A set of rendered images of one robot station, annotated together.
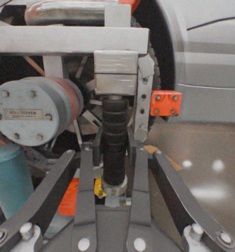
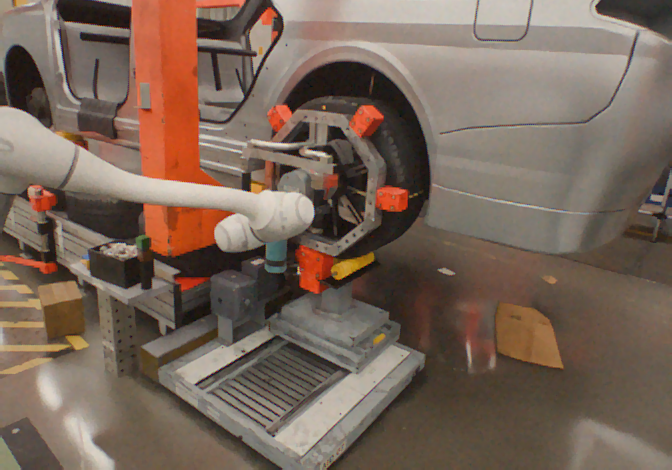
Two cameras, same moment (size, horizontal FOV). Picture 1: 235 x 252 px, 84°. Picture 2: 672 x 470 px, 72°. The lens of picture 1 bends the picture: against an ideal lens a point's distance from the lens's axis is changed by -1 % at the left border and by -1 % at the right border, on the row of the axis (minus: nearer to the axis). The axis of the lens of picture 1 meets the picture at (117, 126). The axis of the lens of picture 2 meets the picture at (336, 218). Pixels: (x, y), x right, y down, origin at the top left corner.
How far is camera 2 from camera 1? 138 cm
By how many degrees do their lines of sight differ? 34
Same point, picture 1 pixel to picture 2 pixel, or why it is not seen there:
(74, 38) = (310, 165)
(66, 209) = (306, 282)
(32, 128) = not seen: hidden behind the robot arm
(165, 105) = (386, 201)
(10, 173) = not seen: hidden behind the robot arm
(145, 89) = (372, 185)
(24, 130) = not seen: hidden behind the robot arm
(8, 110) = (285, 185)
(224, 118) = (488, 235)
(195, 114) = (452, 221)
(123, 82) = (318, 184)
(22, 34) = (295, 160)
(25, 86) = (294, 176)
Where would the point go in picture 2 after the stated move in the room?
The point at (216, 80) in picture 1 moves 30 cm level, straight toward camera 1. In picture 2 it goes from (473, 187) to (393, 188)
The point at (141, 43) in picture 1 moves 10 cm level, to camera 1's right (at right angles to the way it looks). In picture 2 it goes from (330, 170) to (355, 176)
